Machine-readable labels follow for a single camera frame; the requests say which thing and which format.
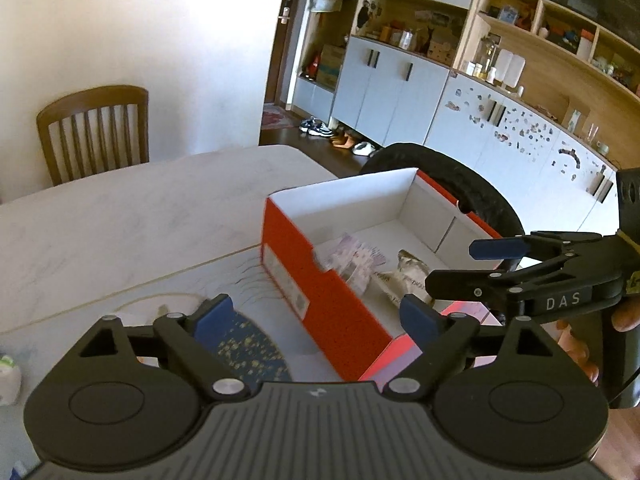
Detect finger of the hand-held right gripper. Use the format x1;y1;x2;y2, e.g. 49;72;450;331
425;251;592;307
469;230;619;262

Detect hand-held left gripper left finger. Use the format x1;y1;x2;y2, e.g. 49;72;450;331
77;294;251;402

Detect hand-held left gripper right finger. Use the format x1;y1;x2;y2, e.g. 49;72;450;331
382;294;561;403

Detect silver snack packet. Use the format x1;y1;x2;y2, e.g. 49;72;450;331
375;250;436;307

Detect red shoe box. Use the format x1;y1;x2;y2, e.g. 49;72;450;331
261;167;526;383

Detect purple printed tissue pack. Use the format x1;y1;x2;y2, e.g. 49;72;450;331
320;234;387;291

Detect white marble desktop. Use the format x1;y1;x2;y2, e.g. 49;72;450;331
0;144;506;480

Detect person's right hand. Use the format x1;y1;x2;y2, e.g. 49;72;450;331
556;300;640;387

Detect printed desk mat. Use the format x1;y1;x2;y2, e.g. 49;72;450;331
0;247;501;480

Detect black mesh chair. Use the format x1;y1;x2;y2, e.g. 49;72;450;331
360;143;526;322

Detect white storage containers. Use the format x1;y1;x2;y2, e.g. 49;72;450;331
495;50;527;88

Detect white low cabinet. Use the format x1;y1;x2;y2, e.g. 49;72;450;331
292;35;622;246

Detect glass jar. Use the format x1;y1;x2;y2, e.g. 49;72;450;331
472;35;498;78

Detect red patterned rug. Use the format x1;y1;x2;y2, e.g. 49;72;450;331
260;104;296;132

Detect small white bottle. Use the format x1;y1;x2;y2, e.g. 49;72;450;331
0;354;22;406

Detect pair of sneakers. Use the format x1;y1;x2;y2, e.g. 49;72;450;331
299;117;335;137

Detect cardboard box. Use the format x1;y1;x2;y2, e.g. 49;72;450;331
315;45;347;92

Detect brown wooden chair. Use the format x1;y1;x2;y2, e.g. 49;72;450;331
36;85;150;187

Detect brown door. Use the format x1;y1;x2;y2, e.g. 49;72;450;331
262;0;309;107

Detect wooden wall shelf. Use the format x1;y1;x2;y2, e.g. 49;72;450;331
350;0;640;171

